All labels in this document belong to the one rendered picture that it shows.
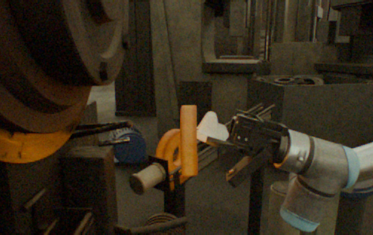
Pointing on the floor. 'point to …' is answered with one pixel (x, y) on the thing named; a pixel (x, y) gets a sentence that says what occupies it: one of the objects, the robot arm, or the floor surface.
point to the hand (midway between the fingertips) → (189, 132)
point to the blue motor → (136, 155)
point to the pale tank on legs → (265, 30)
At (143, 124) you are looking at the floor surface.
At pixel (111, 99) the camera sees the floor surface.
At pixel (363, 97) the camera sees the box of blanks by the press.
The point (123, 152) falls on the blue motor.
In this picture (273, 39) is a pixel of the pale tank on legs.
